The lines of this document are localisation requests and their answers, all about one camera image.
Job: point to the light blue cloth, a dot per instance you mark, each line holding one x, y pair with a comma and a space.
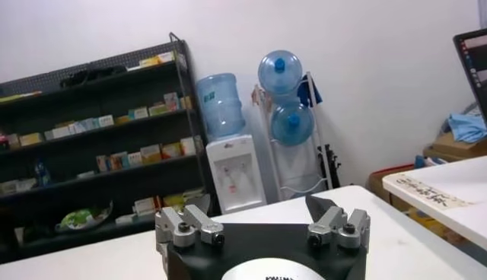
466, 127

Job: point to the large brown cardboard box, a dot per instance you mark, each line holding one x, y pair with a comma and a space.
452, 146

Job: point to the open brown cardboard box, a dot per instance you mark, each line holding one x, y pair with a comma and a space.
376, 182

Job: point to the white side table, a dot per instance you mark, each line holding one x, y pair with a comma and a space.
456, 179

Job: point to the blue water jug with label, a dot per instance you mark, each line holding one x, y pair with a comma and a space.
220, 110

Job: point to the pink hanging item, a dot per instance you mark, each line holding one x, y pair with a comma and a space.
262, 99

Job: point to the pink tall box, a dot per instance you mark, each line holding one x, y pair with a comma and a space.
171, 102

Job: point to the blue white bag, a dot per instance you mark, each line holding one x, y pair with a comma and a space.
422, 161

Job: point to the orange cardboard box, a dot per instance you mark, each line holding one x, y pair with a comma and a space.
426, 220

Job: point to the black tripod stand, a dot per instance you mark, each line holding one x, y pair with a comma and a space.
331, 167

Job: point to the blue plastic bottle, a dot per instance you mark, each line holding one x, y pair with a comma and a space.
42, 173

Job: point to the bowl of green fruit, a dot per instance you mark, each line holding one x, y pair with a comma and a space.
80, 218

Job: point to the white water dispenser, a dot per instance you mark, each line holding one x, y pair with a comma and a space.
236, 182

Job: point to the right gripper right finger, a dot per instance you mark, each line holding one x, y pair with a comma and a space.
331, 225

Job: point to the white jug rack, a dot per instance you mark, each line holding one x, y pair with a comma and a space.
319, 127

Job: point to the dark blue hanging cloth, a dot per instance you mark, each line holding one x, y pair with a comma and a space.
304, 93

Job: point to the green white medicine box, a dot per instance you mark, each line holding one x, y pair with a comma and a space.
158, 110

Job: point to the grey laptop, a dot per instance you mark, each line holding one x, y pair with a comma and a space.
475, 68

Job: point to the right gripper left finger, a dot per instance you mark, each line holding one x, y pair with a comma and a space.
182, 229

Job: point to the red white medicine box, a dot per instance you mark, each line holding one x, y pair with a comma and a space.
144, 206

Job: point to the black shelving unit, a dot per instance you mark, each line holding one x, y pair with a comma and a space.
76, 152

